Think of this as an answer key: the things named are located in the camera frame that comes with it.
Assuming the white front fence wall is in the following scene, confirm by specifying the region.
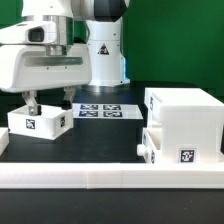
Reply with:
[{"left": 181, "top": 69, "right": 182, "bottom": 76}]
[{"left": 0, "top": 163, "right": 224, "bottom": 189}]

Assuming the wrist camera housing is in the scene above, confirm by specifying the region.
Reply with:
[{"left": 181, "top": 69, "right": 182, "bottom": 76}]
[{"left": 0, "top": 21, "right": 57, "bottom": 45}]

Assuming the white front drawer box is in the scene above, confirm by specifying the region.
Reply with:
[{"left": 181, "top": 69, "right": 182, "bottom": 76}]
[{"left": 137, "top": 127, "right": 162, "bottom": 164}]

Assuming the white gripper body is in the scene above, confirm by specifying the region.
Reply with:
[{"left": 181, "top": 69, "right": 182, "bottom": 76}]
[{"left": 0, "top": 44, "right": 91, "bottom": 92}]

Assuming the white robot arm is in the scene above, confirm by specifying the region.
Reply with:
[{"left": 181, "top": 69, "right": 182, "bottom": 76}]
[{"left": 0, "top": 0, "right": 130, "bottom": 116}]

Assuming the white drawer box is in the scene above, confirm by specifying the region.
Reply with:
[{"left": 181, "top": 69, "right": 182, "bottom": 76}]
[
  {"left": 137, "top": 127, "right": 162, "bottom": 164},
  {"left": 7, "top": 105, "right": 73, "bottom": 140}
]

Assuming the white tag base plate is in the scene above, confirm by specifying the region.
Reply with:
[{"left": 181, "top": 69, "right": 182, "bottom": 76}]
[{"left": 72, "top": 103, "right": 143, "bottom": 120}]

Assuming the white left fence wall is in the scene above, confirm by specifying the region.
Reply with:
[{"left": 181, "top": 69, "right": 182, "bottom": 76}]
[{"left": 0, "top": 127, "right": 9, "bottom": 156}]

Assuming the white fence wall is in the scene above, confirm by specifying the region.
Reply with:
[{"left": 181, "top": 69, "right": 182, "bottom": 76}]
[
  {"left": 0, "top": 127, "right": 9, "bottom": 156},
  {"left": 0, "top": 163, "right": 224, "bottom": 189}
]

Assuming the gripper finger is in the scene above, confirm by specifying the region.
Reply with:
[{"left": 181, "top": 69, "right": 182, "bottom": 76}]
[
  {"left": 61, "top": 86, "right": 76, "bottom": 110},
  {"left": 22, "top": 90, "right": 41, "bottom": 116}
]

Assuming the white drawer cabinet frame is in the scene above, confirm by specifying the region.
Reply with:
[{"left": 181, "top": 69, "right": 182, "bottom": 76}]
[{"left": 144, "top": 88, "right": 224, "bottom": 165}]

